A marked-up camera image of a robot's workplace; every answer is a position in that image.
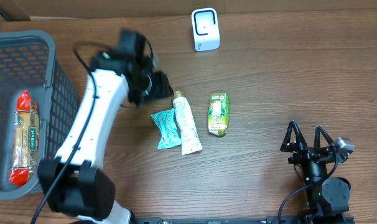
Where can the green drink carton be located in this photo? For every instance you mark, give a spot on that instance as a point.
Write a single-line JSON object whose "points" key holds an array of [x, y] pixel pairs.
{"points": [[219, 114]]}

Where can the white barcode scanner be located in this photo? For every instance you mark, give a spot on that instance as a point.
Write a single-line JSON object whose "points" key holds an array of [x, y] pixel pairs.
{"points": [[206, 34]]}

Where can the spaghetti packet red ends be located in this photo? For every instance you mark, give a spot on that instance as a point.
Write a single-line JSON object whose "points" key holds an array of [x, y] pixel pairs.
{"points": [[25, 145]]}

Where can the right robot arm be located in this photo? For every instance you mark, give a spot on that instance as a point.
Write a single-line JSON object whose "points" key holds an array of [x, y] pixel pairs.
{"points": [[326, 196]]}

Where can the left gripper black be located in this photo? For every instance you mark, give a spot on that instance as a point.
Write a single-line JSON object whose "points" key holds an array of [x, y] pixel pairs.
{"points": [[165, 91]]}

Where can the grey plastic basket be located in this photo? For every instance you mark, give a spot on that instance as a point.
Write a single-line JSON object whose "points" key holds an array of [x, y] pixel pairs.
{"points": [[28, 62]]}

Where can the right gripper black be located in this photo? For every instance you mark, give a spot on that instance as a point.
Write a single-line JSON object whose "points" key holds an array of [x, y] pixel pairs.
{"points": [[300, 144]]}

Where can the white tube gold cap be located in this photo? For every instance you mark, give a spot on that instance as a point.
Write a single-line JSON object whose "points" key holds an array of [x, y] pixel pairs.
{"points": [[184, 118]]}

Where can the teal snack packet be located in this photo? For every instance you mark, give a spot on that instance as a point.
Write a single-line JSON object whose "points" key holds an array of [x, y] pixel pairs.
{"points": [[165, 121]]}

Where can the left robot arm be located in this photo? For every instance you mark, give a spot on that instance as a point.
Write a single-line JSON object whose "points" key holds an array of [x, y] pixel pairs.
{"points": [[73, 181]]}

